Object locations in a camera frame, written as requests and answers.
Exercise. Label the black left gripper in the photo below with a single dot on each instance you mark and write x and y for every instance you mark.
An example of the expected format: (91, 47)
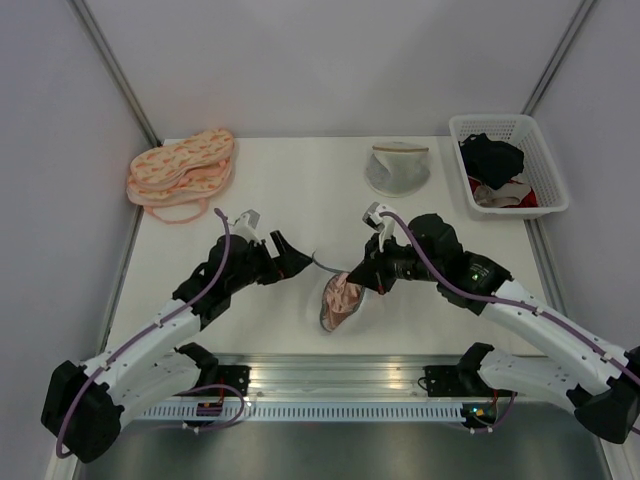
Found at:
(288, 262)

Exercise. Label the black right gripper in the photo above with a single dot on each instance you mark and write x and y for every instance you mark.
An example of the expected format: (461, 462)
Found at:
(372, 272)

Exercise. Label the pink bra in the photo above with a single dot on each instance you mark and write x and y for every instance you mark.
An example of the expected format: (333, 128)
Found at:
(340, 300)

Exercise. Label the blue-zipper white mesh laundry bag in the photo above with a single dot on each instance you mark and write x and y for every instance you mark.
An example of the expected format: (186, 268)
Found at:
(325, 325)

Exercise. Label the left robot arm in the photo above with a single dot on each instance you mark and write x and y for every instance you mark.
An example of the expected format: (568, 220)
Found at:
(88, 404)

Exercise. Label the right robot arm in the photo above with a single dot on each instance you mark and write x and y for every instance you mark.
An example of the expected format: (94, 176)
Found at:
(592, 379)

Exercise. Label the beige-trim mesh laundry bag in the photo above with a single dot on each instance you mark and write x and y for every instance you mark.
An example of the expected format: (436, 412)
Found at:
(397, 169)

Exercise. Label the pink patterned laundry bag stack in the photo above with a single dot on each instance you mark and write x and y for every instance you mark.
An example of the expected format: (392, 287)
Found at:
(190, 171)

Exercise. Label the beige bra in basket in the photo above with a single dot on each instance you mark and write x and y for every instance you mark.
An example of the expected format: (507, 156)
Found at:
(509, 195)

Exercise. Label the black garment in basket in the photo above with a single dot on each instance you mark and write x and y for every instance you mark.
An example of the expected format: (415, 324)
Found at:
(493, 163)

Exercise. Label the red garment in basket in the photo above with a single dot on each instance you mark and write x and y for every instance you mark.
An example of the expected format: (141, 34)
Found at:
(529, 202)

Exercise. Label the white plastic basket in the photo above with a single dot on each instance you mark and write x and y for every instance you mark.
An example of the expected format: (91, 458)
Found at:
(540, 170)

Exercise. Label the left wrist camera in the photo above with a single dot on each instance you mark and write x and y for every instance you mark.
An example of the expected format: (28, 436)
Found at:
(245, 226)

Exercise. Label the aluminium rail table edge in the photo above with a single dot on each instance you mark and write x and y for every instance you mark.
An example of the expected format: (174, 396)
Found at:
(326, 377)

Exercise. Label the white slotted cable duct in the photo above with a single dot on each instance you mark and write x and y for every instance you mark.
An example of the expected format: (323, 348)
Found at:
(192, 411)

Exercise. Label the left aluminium corner post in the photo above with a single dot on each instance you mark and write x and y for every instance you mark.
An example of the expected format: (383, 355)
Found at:
(99, 41)

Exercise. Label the aluminium corner post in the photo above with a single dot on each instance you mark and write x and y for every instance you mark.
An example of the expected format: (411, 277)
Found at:
(579, 19)
(99, 41)

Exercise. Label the right aluminium corner post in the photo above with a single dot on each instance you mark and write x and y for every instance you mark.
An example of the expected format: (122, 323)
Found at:
(579, 19)

